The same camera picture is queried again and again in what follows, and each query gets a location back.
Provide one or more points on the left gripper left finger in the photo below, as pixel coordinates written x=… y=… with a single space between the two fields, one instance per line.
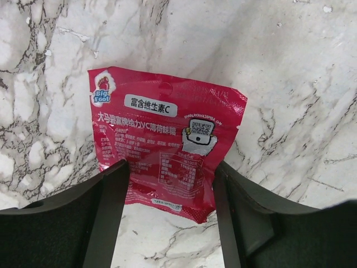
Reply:
x=75 y=228

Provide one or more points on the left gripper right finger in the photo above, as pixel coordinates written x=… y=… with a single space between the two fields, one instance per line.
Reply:
x=259 y=228

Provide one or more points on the pink snack packet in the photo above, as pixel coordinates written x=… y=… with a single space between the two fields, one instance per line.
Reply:
x=173 y=133

